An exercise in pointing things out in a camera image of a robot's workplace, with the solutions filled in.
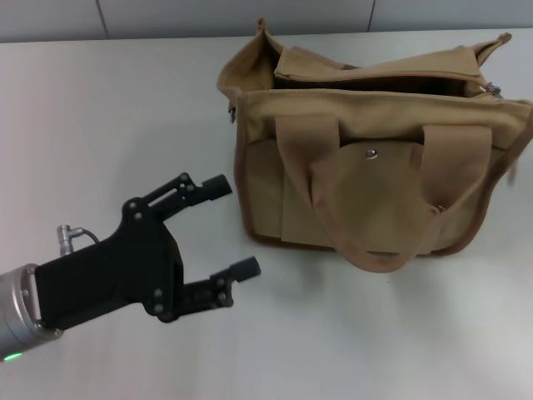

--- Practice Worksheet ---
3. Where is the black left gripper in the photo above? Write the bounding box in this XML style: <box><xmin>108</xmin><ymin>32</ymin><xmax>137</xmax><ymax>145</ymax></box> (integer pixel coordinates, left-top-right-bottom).
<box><xmin>35</xmin><ymin>172</ymin><xmax>262</xmax><ymax>333</ymax></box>

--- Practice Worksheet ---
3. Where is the khaki canvas food bag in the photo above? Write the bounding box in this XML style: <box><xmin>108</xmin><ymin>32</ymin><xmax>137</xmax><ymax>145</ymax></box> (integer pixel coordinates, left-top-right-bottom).
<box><xmin>216</xmin><ymin>17</ymin><xmax>533</xmax><ymax>275</ymax></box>

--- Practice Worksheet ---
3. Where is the silver cable connector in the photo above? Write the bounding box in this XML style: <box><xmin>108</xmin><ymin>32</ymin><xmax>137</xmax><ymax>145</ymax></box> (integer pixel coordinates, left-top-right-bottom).
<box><xmin>56</xmin><ymin>224</ymin><xmax>103</xmax><ymax>253</ymax></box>

